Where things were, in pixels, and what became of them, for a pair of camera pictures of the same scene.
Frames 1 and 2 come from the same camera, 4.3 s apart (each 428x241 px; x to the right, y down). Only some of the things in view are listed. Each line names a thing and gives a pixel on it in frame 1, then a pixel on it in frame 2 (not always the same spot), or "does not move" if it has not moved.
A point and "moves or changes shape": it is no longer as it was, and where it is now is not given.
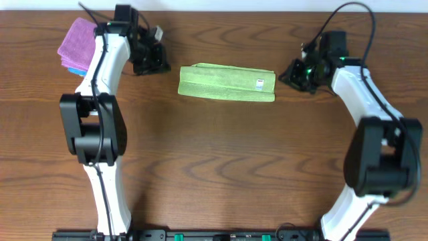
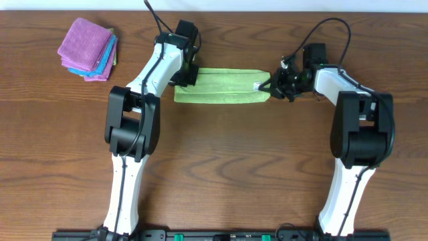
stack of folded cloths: [76, 48] does not move
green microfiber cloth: [227, 82] moves or changes shape
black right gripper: [291, 76] -> [277, 86]
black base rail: [217, 235] does not move
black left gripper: [160, 63] -> [190, 81]
